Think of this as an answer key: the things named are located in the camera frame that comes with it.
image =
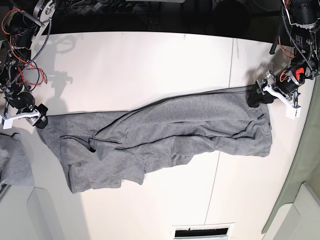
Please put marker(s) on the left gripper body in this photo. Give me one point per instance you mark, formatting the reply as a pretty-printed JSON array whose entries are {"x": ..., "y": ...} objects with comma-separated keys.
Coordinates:
[{"x": 289, "y": 79}]

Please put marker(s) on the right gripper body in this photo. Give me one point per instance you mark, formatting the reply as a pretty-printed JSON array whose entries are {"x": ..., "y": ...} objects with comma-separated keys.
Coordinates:
[{"x": 25, "y": 102}]

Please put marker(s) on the grey t-shirt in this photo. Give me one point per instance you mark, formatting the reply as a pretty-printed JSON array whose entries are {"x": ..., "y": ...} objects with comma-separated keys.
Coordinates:
[{"x": 102, "y": 149}]

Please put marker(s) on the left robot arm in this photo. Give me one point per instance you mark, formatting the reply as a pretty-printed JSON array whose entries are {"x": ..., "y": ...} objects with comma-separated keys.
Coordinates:
[{"x": 300, "y": 19}]

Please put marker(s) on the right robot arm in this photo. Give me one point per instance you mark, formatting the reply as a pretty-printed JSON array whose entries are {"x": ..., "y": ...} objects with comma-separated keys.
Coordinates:
[{"x": 19, "y": 74}]

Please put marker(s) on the grey shirt pile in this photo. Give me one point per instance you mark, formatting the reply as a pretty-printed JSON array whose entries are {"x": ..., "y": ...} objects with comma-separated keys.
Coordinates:
[{"x": 15, "y": 167}]

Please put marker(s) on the black round stool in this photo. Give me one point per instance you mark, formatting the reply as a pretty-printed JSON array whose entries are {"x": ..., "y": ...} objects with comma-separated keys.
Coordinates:
[{"x": 230, "y": 18}]

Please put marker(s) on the grey bin left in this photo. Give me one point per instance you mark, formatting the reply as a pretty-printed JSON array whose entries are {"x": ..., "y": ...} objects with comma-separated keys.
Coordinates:
[{"x": 21, "y": 215}]

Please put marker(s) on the grey bin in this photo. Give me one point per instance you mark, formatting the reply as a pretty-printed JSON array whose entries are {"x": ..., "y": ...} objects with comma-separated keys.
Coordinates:
[
  {"x": 299, "y": 220},
  {"x": 21, "y": 215}
]

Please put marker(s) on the grey bin right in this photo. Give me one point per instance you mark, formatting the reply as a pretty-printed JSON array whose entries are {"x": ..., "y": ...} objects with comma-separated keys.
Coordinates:
[{"x": 299, "y": 220}]

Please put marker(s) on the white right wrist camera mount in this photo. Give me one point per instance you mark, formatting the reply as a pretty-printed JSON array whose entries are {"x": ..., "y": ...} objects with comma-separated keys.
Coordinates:
[{"x": 34, "y": 118}]

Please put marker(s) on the table cable slot grommet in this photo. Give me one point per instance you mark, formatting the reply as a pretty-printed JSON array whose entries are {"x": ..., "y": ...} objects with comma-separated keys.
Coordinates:
[{"x": 221, "y": 231}]

